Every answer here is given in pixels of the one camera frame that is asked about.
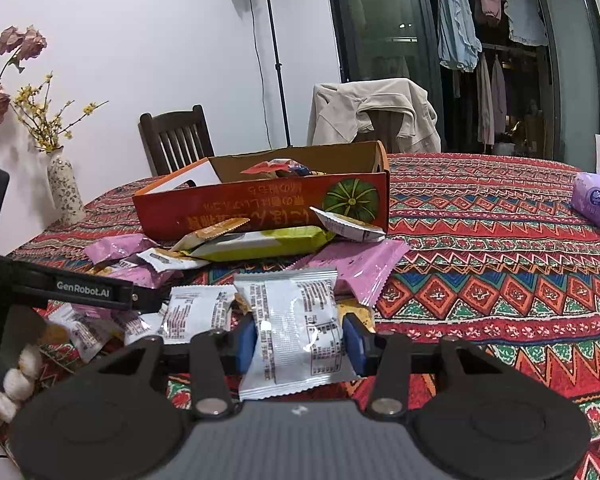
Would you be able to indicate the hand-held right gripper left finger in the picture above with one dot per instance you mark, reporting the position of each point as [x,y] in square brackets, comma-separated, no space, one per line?
[245,347]

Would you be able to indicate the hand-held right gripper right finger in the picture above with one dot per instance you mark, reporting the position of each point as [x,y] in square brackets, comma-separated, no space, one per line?
[352,345]

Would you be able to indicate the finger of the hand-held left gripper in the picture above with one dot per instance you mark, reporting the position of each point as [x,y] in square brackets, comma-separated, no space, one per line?
[150,299]

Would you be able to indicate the silver white snack packet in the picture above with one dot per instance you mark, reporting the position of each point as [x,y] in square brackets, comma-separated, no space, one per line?
[142,327]
[195,310]
[85,332]
[300,320]

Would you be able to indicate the large pink snack packet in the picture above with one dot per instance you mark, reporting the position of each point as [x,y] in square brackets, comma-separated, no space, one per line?
[365,265]

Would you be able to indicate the orange cardboard box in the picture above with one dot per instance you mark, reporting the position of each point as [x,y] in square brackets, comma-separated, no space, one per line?
[280,200]

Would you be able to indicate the white snack packet dark print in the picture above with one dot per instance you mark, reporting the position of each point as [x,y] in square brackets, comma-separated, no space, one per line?
[170,259]

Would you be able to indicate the floral ceramic vase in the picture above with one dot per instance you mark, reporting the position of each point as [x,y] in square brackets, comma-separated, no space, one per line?
[65,190]

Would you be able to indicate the white snack packet orange edge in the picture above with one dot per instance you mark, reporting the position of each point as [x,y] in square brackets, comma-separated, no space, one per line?
[347,225]

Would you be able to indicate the dark wooden chair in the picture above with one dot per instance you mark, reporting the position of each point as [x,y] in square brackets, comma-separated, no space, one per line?
[177,145]

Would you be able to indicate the yellow flower branches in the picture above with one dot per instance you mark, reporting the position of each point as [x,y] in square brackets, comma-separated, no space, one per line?
[45,125]

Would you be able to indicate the red snack packet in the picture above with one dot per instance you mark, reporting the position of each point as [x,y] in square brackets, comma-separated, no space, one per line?
[262,167]

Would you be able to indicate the wooden chair under jacket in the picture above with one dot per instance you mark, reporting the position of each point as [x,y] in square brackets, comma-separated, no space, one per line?
[385,132]

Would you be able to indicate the beige jacket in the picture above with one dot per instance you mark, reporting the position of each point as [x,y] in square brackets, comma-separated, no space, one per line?
[340,110]

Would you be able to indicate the pink artificial flowers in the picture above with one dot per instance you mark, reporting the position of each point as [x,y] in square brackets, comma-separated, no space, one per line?
[27,42]

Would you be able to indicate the hanging beige coat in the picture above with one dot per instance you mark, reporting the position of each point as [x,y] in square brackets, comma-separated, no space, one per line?
[485,100]

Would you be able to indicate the purple tissue pack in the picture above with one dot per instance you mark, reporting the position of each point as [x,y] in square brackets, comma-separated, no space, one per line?
[597,200]

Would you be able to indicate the hanging mauve coat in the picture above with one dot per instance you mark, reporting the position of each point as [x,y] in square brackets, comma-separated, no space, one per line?
[500,95]

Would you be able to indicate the glass sliding door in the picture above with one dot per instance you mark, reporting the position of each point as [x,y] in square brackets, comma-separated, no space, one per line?
[375,20]

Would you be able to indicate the hanging blue shirt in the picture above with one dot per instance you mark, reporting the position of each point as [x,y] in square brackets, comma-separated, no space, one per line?
[455,25]

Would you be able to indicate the hanging pale blue garment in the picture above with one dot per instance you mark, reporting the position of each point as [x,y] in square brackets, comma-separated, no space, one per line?
[525,20]

